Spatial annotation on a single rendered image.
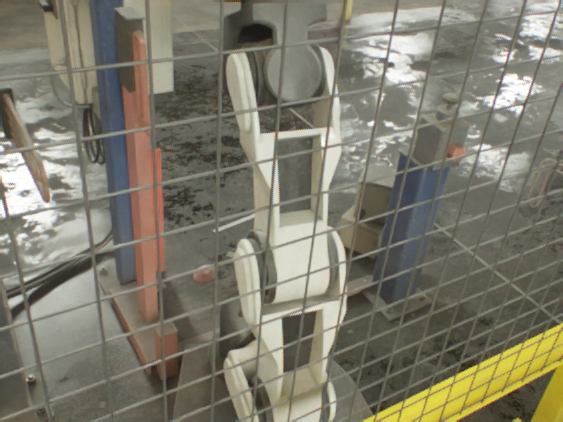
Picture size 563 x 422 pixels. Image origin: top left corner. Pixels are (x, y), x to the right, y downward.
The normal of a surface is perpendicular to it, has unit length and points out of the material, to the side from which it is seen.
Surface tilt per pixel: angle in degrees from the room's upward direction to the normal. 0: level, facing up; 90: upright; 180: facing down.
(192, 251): 0
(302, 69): 67
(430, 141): 90
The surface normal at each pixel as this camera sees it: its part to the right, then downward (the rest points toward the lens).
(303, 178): 0.36, 0.38
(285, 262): 0.36, 0.15
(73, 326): 0.09, -0.82
